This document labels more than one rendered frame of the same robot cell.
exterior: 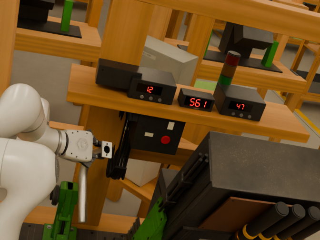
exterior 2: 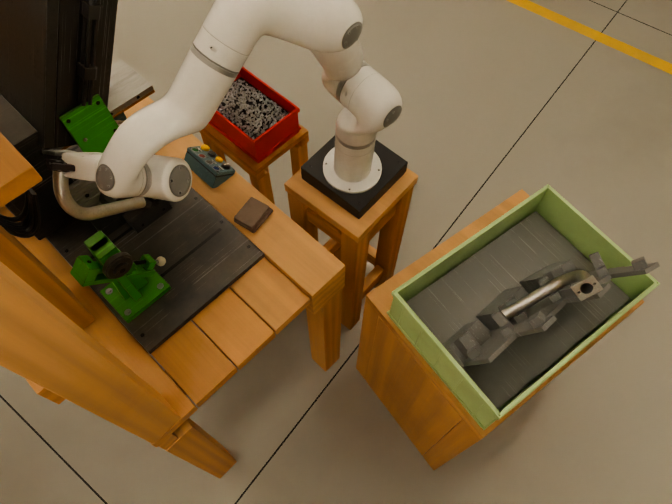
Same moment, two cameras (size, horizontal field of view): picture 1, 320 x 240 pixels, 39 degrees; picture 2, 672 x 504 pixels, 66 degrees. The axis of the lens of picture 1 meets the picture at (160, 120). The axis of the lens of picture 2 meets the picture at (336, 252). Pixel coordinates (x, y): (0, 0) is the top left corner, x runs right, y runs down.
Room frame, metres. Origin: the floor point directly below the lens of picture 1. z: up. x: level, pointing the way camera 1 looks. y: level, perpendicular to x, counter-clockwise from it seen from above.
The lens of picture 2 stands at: (1.16, 1.06, 2.26)
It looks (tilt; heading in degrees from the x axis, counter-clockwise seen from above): 61 degrees down; 238
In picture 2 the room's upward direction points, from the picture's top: 1 degrees clockwise
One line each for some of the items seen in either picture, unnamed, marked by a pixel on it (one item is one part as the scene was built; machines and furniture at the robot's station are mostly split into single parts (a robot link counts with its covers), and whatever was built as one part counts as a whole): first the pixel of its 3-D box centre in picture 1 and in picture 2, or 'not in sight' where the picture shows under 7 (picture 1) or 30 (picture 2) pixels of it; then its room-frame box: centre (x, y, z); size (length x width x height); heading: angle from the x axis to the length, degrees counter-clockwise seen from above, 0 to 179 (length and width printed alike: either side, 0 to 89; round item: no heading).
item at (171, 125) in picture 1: (156, 126); not in sight; (1.47, 0.00, 1.42); 0.17 x 0.12 x 0.15; 105
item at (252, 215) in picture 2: not in sight; (253, 214); (0.92, 0.19, 0.91); 0.10 x 0.08 x 0.03; 25
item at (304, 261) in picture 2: not in sight; (175, 154); (1.02, -0.23, 0.82); 1.50 x 0.14 x 0.15; 105
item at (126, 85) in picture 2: not in sight; (82, 110); (1.22, -0.26, 1.11); 0.39 x 0.16 x 0.03; 15
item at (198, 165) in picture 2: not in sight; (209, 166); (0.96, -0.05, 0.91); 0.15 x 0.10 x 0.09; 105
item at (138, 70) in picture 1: (118, 75); not in sight; (1.43, 0.18, 1.59); 0.15 x 0.07 x 0.07; 105
